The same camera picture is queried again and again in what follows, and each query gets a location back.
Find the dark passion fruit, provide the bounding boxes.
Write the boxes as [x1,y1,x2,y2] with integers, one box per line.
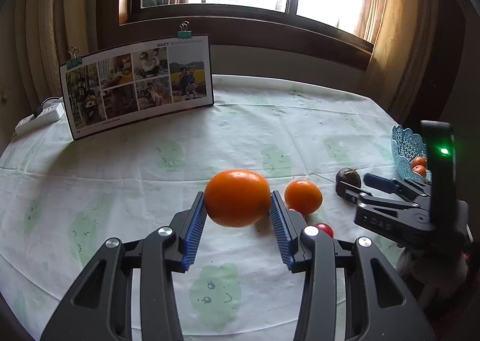
[335,167,362,188]

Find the red cherry tomato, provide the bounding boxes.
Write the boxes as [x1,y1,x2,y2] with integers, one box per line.
[289,208,304,218]
[315,222,335,238]

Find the large orange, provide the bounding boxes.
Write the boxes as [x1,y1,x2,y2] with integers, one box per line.
[204,170,271,228]

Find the small smooth orange tangerine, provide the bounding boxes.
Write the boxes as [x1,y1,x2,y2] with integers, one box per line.
[284,179,323,215]

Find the grey gloved right hand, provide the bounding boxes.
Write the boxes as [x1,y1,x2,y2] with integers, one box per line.
[396,248,478,309]

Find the light blue lattice basket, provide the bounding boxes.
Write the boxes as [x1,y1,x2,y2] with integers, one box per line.
[391,125,431,184]

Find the white green patterned tablecloth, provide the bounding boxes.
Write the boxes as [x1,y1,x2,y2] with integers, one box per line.
[1,76,395,340]

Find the photo collage board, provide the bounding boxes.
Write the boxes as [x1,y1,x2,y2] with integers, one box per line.
[59,35,214,140]

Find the beige curtain right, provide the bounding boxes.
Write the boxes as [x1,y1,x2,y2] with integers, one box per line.
[361,0,439,122]

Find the beige curtain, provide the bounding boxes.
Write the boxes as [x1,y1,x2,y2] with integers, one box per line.
[361,0,439,122]
[0,0,125,113]

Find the white power strip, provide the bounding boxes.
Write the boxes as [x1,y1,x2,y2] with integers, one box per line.
[15,102,64,137]

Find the green binder clip right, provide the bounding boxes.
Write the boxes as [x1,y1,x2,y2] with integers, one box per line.
[177,21,192,39]

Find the green binder clip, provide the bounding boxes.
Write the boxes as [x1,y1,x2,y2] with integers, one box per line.
[66,47,82,70]
[177,21,192,39]

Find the green binder clip left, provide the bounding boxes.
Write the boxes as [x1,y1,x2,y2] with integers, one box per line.
[66,47,82,70]

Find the beige curtain left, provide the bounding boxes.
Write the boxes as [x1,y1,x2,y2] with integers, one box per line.
[0,0,125,113]

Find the dark wooden window frame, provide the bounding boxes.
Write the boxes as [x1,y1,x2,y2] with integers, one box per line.
[120,0,374,71]

